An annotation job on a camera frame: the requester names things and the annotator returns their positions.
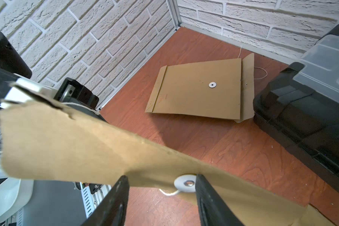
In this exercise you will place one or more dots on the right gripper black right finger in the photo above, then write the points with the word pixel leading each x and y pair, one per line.
pixel 213 211

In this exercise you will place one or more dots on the left aluminium corner post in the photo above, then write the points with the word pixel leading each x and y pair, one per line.
pixel 174 12

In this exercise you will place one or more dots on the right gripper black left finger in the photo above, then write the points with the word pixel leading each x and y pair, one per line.
pixel 113 208

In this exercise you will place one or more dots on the brown kraft file bag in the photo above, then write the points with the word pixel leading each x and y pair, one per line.
pixel 222 89
pixel 43 139

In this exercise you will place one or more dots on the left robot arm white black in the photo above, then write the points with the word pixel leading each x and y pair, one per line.
pixel 13 69

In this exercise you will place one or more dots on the black grey plastic toolbox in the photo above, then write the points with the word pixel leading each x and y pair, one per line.
pixel 300 108

